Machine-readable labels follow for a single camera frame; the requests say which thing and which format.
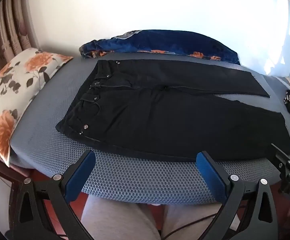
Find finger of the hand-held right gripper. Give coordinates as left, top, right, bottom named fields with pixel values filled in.
left=270, top=143, right=290, bottom=174

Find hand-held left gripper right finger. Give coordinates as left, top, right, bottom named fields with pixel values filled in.
left=195, top=151, right=289, bottom=240

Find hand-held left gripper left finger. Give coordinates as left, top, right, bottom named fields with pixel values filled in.
left=9, top=149, right=97, bottom=240

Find black pants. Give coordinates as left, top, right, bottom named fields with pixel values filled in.
left=55, top=59, right=290, bottom=162

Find blue-grey mesh mattress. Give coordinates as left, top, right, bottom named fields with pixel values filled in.
left=9, top=51, right=290, bottom=204

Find floral pillow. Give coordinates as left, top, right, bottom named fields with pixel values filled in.
left=0, top=47, right=74, bottom=167

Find blue floral blanket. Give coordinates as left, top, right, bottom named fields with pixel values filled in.
left=79, top=30, right=240, bottom=65

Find patterned curtain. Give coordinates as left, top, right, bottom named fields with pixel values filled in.
left=0, top=0, right=37, bottom=85

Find black cable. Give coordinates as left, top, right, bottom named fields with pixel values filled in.
left=163, top=214, right=221, bottom=240

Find wooden bed frame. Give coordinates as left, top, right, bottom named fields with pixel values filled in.
left=0, top=140, right=34, bottom=182

